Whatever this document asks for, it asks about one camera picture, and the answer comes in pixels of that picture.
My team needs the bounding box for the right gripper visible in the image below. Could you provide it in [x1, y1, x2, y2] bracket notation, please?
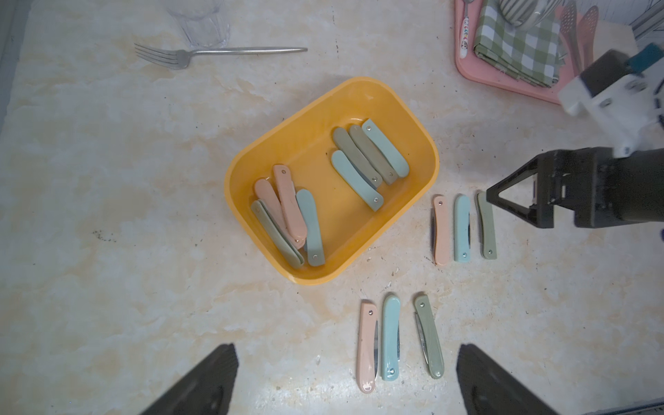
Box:
[486, 147, 629, 228]

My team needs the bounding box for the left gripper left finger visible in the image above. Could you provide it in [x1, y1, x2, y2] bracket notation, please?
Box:
[142, 343, 239, 414]

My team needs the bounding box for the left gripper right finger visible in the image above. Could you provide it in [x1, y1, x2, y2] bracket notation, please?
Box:
[456, 343, 556, 415]

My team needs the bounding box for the pink folding fruit knife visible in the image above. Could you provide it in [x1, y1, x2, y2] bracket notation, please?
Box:
[432, 195, 453, 266]

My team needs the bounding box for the teal folding fruit knife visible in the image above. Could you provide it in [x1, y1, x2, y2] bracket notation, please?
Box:
[380, 294, 401, 381]

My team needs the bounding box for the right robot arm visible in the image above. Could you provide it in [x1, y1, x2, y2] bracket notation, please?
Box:
[487, 147, 663, 228]

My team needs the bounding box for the green knife in box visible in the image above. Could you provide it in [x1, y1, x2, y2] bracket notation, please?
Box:
[361, 119, 410, 178]

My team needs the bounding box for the teal knife in box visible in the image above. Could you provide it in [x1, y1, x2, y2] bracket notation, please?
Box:
[331, 150, 384, 211]

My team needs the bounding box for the olive knife in box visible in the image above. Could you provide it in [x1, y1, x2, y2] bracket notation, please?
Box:
[333, 127, 383, 190]
[349, 124, 399, 185]

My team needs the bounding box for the pink knife in box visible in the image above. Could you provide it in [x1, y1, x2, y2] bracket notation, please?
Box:
[273, 164, 308, 249]

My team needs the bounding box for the yellow plastic storage box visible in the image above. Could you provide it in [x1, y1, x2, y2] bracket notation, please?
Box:
[225, 77, 439, 285]

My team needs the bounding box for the pink plastic tray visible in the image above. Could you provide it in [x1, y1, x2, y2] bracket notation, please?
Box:
[453, 0, 574, 105]

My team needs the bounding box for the green checkered cloth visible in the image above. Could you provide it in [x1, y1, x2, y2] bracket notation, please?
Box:
[472, 1, 561, 88]

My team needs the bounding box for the striped ceramic cup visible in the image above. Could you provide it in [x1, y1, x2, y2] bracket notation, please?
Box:
[498, 0, 562, 30]

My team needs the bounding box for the clear plastic cup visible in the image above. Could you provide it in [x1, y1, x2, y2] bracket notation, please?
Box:
[160, 0, 230, 49]

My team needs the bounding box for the wooden handled spoon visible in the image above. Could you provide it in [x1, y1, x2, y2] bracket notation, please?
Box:
[134, 43, 308, 70]

